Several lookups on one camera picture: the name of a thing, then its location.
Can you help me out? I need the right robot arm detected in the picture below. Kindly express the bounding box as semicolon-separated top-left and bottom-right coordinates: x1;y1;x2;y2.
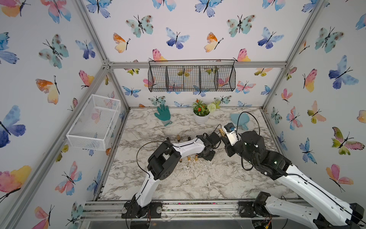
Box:
219;128;366;229

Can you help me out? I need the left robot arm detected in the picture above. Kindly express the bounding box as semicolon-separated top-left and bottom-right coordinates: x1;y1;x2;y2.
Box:
122;132;221;219

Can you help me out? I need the light blue hand mirror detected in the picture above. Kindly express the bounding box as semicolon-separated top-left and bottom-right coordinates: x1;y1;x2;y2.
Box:
230;113;250;131

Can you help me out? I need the white potted artificial plant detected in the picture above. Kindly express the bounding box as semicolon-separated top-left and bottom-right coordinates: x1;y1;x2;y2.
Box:
193;99;221;125

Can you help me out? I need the green rubber glove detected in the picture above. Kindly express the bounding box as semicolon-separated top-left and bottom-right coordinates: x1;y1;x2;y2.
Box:
154;105;173;127

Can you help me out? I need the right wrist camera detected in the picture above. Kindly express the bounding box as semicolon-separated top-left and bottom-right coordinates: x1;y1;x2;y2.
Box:
224;123;239;146

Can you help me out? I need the black wire wall basket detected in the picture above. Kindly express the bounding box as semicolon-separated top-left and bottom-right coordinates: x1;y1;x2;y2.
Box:
144;60;236;93

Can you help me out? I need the white mesh wall basket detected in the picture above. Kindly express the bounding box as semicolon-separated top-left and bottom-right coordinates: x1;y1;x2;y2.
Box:
66;94;121;151

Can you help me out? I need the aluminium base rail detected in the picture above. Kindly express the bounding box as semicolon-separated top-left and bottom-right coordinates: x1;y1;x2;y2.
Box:
81;198;319;221

